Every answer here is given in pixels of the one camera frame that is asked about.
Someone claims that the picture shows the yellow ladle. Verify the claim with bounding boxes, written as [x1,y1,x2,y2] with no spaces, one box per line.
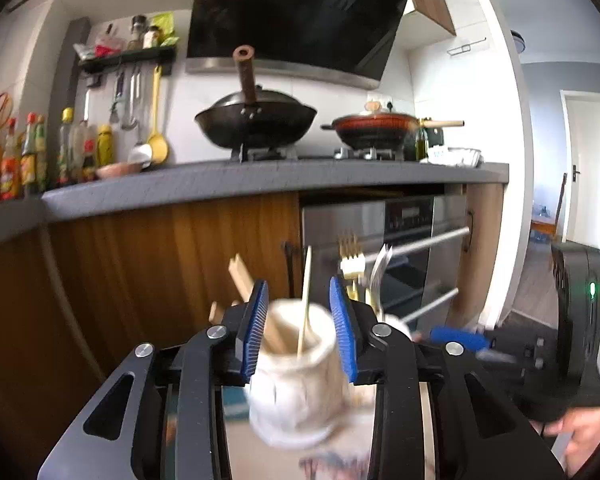
[145,65,170,165]

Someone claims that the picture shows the stainless steel oven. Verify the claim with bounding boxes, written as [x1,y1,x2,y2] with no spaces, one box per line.
[300,192,473,332]

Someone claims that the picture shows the silver hanging skimmer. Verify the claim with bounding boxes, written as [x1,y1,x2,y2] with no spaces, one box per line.
[109,70,126,127]

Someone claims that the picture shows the red cap sauce bottle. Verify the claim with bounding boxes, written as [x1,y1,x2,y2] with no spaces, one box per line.
[20,112,37,197]

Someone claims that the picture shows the white floral ceramic utensil holder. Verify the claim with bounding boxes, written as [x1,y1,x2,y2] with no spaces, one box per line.
[247,299,415,441]

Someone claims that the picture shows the dark sauce bottle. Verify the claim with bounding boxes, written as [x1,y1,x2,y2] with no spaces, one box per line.
[75,120,97,184]

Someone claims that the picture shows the red pan with wooden handle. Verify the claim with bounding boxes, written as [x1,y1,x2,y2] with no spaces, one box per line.
[321,110,466,152]

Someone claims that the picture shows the wall towel rack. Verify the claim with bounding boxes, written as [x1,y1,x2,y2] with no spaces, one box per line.
[446,37,487,56]

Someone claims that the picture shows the black cabinet handle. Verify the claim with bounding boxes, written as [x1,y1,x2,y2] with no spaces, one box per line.
[282,241,297,299]

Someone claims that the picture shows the white door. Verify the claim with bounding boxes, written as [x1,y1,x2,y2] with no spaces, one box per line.
[560,89,600,257]

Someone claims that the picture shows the silver fork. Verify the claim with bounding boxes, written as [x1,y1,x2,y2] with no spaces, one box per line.
[369,244,395,312]

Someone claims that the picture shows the green cap sauce bottle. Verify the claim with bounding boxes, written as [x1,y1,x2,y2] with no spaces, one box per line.
[34,115,49,194]

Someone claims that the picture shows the black range hood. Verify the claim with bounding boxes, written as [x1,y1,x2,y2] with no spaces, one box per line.
[185,0,411,89]

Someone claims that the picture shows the black wall shelf rack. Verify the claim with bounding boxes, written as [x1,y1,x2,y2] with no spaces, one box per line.
[77,45,177,87]

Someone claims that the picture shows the silver hanging spatula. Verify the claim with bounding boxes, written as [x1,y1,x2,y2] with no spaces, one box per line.
[122,65,144,131]

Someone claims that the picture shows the pink bowl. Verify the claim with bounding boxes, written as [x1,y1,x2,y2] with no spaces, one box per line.
[95,161,141,180]

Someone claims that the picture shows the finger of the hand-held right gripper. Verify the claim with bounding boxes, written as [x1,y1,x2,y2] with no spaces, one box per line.
[429,326,550,377]

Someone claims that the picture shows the olive oil bottle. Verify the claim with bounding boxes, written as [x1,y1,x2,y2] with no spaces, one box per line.
[414,117,430,163]

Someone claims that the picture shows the thin pale wooden chopstick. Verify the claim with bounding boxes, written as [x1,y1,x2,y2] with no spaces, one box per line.
[297,246,314,359]

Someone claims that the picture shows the wooden base cabinet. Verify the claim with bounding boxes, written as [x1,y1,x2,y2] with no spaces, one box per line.
[0,192,302,480]

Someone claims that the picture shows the yellow squeeze bottle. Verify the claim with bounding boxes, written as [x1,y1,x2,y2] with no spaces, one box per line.
[96,124,115,169]

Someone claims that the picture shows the person's right hand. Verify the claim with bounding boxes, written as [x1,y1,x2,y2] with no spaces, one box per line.
[542,399,600,477]

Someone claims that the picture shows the white ceramic saucer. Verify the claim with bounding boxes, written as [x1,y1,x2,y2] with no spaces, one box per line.
[251,409,350,452]

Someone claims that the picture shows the clear oil bottle yellow cap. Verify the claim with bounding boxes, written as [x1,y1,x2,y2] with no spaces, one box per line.
[57,107,76,187]

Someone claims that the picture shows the gold fork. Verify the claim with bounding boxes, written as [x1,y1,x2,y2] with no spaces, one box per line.
[339,232,382,322]

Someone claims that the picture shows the black wok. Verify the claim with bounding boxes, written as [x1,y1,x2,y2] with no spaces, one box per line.
[194,45,319,152]

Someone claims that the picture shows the white ladle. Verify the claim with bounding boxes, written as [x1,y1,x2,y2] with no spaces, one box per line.
[127,142,154,171]

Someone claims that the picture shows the green packet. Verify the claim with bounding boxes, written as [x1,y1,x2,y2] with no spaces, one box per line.
[152,11,179,47]

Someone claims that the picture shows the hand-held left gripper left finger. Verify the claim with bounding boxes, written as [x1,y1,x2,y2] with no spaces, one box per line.
[37,280,271,480]

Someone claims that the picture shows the gas stove top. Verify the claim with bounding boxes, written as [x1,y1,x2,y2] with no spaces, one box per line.
[230,142,422,164]

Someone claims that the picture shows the narrow wooden cabinet door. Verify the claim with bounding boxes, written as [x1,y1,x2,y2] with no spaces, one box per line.
[447,182,505,331]

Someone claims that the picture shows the wall socket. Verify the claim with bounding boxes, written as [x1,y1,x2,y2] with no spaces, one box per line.
[365,92,396,111]

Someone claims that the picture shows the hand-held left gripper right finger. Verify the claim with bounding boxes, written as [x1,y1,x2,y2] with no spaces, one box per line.
[328,276,566,480]

